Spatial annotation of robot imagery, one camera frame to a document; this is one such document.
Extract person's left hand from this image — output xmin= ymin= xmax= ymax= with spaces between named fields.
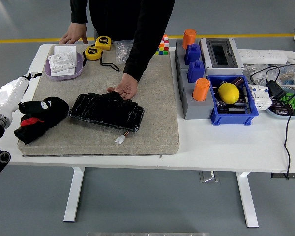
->
xmin=106 ymin=73 xmax=139 ymax=100

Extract yellow tape measure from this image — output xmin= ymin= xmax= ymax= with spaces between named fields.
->
xmin=95 ymin=35 xmax=113 ymax=51
xmin=83 ymin=46 xmax=120 ymax=72

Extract white wall switch plate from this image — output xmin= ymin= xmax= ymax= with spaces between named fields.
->
xmin=50 ymin=67 xmax=76 ymax=77
xmin=54 ymin=45 xmax=77 ymax=59
xmin=47 ymin=53 xmax=76 ymax=73

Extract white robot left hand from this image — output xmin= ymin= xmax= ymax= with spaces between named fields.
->
xmin=0 ymin=72 xmax=43 ymax=114

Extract white circuit breaker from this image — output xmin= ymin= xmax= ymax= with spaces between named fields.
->
xmin=248 ymin=84 xmax=273 ymax=111

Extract person's torso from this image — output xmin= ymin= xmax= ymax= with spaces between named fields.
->
xmin=88 ymin=0 xmax=168 ymax=42

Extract black power cable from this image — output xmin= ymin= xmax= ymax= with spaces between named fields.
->
xmin=249 ymin=63 xmax=295 ymax=180

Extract metal bracket under table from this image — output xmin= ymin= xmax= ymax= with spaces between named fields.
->
xmin=199 ymin=170 xmax=220 ymax=183

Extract clear bag of screws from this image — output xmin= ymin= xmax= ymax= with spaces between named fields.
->
xmin=112 ymin=40 xmax=134 ymax=65

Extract brown electronic components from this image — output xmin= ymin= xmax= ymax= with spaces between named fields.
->
xmin=270 ymin=99 xmax=295 ymax=116

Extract blue plastic block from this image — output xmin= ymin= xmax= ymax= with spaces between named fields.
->
xmin=187 ymin=60 xmax=205 ymax=83
xmin=185 ymin=43 xmax=202 ymax=65

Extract person's right hand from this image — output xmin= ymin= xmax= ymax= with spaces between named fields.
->
xmin=59 ymin=22 xmax=89 ymax=45

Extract grey slotted holder block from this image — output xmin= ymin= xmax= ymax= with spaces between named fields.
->
xmin=178 ymin=68 xmax=216 ymax=120
xmin=174 ymin=38 xmax=207 ymax=72

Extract white connector with wires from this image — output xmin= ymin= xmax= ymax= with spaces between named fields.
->
xmin=114 ymin=131 xmax=130 ymax=145

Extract grey electrical distribution box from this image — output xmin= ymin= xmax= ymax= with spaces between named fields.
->
xmin=199 ymin=37 xmax=245 ymax=76

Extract orange cylinder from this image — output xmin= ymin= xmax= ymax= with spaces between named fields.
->
xmin=182 ymin=29 xmax=197 ymax=50
xmin=192 ymin=77 xmax=211 ymax=102

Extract glossy black panel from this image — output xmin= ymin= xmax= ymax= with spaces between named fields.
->
xmin=68 ymin=92 xmax=145 ymax=133

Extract green terminal blocks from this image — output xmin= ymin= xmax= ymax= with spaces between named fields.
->
xmin=281 ymin=92 xmax=295 ymax=116

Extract blue plastic bin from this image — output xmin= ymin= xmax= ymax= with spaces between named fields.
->
xmin=206 ymin=74 xmax=260 ymax=126

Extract white table leg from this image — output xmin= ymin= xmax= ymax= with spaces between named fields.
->
xmin=236 ymin=171 xmax=259 ymax=228
xmin=63 ymin=166 xmax=86 ymax=223

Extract purple oval tray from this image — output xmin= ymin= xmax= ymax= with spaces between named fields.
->
xmin=44 ymin=51 xmax=85 ymax=81

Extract yellow lemon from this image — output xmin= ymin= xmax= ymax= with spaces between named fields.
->
xmin=218 ymin=82 xmax=240 ymax=104

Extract colourful puzzle cube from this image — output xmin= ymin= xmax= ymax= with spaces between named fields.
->
xmin=155 ymin=34 xmax=170 ymax=56

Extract brown capacitor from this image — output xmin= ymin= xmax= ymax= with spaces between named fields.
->
xmin=230 ymin=76 xmax=244 ymax=87

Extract light blue dish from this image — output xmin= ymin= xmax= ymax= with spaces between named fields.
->
xmin=265 ymin=86 xmax=295 ymax=120

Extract grey-brown mat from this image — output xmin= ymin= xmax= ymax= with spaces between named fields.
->
xmin=17 ymin=43 xmax=180 ymax=157

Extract black power adapter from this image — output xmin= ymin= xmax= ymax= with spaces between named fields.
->
xmin=265 ymin=80 xmax=288 ymax=100

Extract clear bags of small parts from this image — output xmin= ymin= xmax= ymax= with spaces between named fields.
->
xmin=243 ymin=63 xmax=295 ymax=87

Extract white power strip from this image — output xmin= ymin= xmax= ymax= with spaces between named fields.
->
xmin=237 ymin=49 xmax=289 ymax=65

